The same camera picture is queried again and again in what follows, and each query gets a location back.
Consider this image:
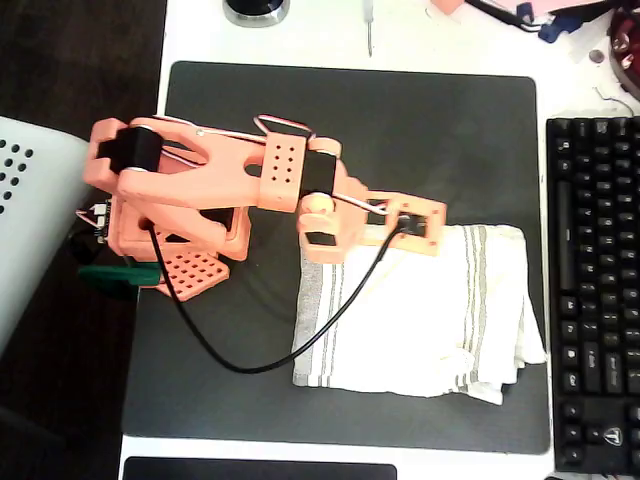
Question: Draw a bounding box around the white striped kitchen towel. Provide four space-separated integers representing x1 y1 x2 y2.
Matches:
291 223 549 407

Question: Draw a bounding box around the orange robot base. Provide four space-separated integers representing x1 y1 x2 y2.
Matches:
107 197 251 303

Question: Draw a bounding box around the black desk mat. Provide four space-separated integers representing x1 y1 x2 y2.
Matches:
121 60 551 456

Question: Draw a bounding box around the thin metal screwdriver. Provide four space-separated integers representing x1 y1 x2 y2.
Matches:
362 0 375 58

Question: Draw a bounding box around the round silver black stand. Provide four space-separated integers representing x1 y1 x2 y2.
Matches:
222 0 291 29

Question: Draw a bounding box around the green table clamp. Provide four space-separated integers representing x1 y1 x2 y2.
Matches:
78 264 162 290

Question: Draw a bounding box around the controller circuit board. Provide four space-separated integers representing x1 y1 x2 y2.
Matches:
75 199 112 245

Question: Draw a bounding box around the small orange printed block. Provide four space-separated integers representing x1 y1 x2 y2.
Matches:
430 0 464 19

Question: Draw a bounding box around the black flat tablet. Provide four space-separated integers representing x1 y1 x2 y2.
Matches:
122 455 399 480

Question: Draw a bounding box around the black keyboard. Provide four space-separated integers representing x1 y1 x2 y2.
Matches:
544 116 640 475

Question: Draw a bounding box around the white perforated chair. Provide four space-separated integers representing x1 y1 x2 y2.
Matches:
0 115 112 351

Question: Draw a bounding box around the blue plastic object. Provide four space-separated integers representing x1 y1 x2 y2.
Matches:
537 12 576 45

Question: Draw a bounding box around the pink paper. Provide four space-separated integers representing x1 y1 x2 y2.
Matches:
499 0 616 14

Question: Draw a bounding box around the dark red round container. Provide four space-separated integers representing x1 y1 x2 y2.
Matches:
607 9 640 96

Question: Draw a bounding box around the white servo wire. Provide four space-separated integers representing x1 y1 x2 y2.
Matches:
152 113 396 217

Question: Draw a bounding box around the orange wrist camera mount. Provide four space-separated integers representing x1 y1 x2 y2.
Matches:
384 194 448 259

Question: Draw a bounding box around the black strap cable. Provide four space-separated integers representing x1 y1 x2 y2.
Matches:
464 0 544 34

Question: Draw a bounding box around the thin loose wire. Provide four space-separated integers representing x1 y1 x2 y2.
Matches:
593 85 636 114

